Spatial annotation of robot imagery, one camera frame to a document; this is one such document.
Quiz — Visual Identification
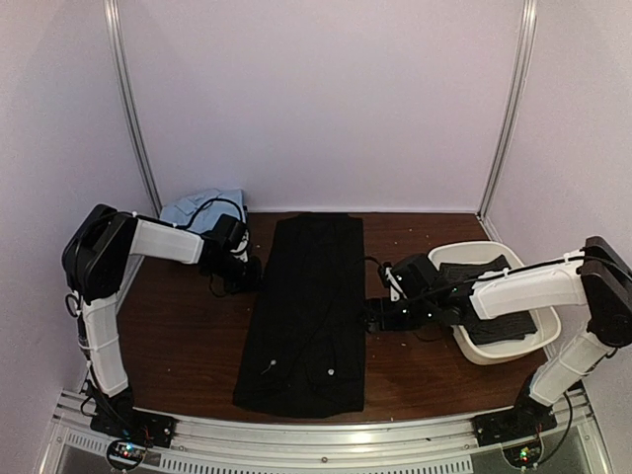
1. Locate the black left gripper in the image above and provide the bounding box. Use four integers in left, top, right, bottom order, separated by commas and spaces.
209, 254, 265, 295

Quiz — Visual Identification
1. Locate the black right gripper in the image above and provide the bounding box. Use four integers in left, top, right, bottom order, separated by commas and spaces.
355, 297, 436, 335

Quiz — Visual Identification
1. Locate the black long sleeve shirt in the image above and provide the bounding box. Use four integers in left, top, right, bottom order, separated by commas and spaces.
233, 213, 366, 419

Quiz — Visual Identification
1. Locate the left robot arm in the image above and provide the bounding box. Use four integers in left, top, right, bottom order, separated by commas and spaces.
61, 204, 263, 397

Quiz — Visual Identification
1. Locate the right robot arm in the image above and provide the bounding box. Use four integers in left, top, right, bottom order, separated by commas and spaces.
362, 236, 631, 436

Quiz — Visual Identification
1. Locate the dark pinstriped folded shirt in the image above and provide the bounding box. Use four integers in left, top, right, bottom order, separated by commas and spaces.
438, 255, 537, 346

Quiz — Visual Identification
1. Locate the white plastic laundry basket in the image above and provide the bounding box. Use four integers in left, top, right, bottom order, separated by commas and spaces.
429, 241, 562, 365

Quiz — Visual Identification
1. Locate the light blue folded shirt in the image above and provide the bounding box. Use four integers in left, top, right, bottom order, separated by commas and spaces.
160, 189, 246, 234

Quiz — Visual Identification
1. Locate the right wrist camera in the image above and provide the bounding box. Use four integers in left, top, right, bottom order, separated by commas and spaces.
383, 253, 438, 302

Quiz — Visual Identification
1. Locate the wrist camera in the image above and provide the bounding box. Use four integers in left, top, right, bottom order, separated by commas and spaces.
211, 213, 250, 262
383, 253, 438, 302

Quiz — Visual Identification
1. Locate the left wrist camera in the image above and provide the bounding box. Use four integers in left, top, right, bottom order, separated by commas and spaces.
211, 213, 250, 262

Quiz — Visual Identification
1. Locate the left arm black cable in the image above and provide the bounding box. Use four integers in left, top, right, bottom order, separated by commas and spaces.
172, 197, 248, 231

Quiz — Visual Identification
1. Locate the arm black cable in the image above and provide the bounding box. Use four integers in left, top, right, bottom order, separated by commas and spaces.
353, 254, 396, 287
172, 197, 248, 231

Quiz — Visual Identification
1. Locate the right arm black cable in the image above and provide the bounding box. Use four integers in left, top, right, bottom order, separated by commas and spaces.
353, 254, 396, 287

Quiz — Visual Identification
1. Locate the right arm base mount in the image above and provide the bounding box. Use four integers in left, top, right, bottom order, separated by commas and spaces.
472, 396, 557, 446

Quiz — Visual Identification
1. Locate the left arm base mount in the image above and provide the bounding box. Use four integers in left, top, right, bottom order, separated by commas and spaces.
86, 383, 177, 448

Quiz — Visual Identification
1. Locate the aluminium frame post right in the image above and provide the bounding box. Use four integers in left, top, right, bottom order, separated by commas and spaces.
476, 0, 538, 241

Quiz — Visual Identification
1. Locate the aluminium frame post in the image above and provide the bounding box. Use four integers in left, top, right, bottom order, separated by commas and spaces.
476, 0, 538, 241
103, 0, 162, 216

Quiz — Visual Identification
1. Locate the aluminium frame post left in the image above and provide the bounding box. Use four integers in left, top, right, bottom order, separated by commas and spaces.
103, 0, 162, 216

